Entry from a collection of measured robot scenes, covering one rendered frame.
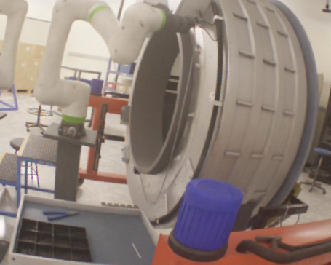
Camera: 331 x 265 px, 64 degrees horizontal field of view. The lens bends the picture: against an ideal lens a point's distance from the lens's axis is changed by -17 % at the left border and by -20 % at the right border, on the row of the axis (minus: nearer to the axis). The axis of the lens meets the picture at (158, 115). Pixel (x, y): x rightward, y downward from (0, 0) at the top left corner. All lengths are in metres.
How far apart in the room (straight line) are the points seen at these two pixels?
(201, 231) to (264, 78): 0.72
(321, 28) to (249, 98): 5.78
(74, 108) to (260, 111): 0.82
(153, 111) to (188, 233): 1.55
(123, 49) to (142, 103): 1.04
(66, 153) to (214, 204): 1.07
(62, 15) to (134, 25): 0.46
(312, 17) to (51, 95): 6.12
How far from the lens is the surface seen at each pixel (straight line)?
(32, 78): 8.69
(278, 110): 1.17
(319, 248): 0.72
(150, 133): 2.00
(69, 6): 1.37
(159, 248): 0.66
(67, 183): 1.57
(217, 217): 0.55
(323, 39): 6.73
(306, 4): 6.98
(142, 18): 1.00
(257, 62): 1.13
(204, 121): 1.14
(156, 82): 2.06
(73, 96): 1.43
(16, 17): 1.69
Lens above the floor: 1.30
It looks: 9 degrees down
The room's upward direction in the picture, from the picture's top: 12 degrees clockwise
